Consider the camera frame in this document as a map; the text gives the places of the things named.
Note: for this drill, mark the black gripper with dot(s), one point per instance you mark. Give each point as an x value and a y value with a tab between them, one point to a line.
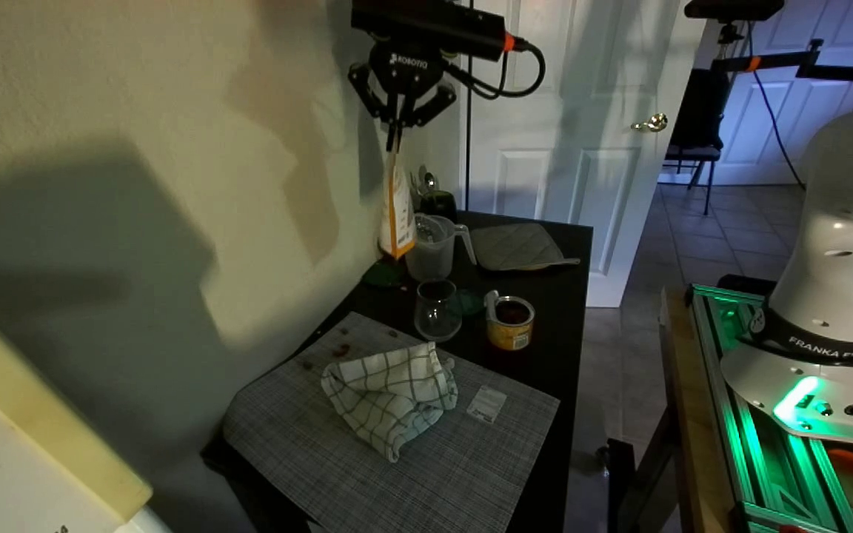
403	73

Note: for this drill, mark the orange snack packet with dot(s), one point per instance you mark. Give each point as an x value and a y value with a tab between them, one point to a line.
397	210

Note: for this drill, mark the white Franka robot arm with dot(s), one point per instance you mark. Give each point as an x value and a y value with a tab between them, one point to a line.
841	277

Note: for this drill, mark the clear plastic measuring jug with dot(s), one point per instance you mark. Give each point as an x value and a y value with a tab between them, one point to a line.
431	246

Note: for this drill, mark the grey quilted pot holder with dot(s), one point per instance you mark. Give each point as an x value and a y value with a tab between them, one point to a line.
520	246

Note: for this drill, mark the clear drinking glass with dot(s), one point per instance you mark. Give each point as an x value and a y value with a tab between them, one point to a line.
436	311

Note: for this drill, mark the white checkered dish cloth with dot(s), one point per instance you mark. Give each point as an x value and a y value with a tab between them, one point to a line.
385	395

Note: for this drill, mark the black folding chair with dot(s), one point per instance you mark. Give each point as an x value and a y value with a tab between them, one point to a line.
696	119

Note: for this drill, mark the small white paper label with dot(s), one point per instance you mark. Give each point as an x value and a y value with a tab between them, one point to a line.
487	404

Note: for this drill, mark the grey woven placemat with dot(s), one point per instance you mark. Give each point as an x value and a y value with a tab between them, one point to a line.
427	464

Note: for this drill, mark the wooden stand board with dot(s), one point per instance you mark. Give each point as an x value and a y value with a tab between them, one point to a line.
695	425

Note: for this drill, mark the cream foam board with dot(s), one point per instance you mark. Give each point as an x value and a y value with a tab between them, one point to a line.
22	425

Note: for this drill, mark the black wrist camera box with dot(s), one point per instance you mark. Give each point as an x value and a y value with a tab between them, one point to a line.
427	21

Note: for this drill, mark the black camera stand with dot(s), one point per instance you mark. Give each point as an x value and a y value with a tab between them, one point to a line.
782	53

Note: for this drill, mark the green lit metal base frame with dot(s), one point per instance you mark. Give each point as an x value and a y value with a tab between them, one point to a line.
793	474

